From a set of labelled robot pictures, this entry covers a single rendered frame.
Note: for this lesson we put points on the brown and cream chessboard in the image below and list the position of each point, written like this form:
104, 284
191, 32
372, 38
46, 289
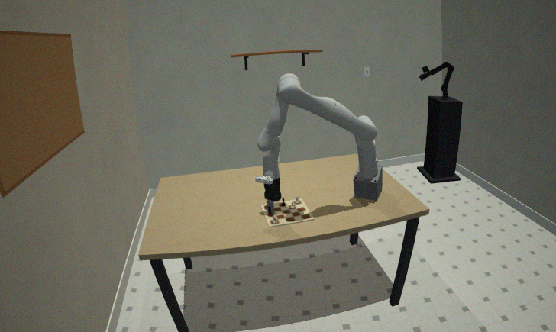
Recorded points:
287, 215

